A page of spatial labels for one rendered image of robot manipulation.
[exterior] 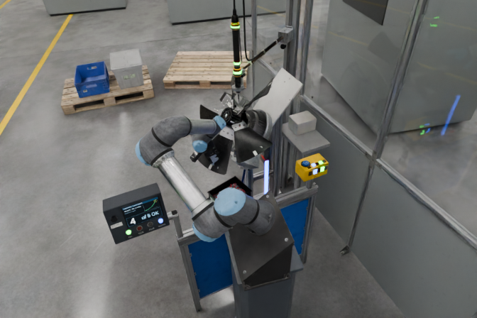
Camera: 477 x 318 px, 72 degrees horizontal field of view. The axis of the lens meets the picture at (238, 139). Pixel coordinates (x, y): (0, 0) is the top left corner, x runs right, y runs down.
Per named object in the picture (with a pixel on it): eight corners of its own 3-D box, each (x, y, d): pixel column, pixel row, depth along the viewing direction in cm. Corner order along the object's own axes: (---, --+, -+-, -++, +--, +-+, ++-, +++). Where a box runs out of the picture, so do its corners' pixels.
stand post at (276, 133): (272, 211, 298) (276, 103, 227) (277, 218, 292) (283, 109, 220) (267, 213, 297) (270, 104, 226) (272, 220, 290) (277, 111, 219)
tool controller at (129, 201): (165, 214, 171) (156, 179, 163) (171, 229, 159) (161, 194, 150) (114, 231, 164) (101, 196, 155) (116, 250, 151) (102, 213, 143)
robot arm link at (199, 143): (204, 136, 171) (201, 123, 179) (190, 150, 174) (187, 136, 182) (215, 143, 176) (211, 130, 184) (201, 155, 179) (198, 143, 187)
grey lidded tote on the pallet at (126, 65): (143, 68, 508) (138, 47, 487) (147, 85, 462) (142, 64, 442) (115, 73, 498) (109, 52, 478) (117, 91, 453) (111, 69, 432)
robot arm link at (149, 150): (229, 231, 129) (147, 124, 136) (204, 250, 134) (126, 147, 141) (240, 220, 140) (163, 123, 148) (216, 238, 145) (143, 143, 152)
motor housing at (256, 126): (240, 133, 233) (226, 128, 225) (259, 107, 227) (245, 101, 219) (255, 152, 217) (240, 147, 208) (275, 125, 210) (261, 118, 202)
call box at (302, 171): (316, 165, 203) (319, 152, 196) (326, 175, 196) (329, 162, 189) (294, 173, 198) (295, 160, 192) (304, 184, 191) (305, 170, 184)
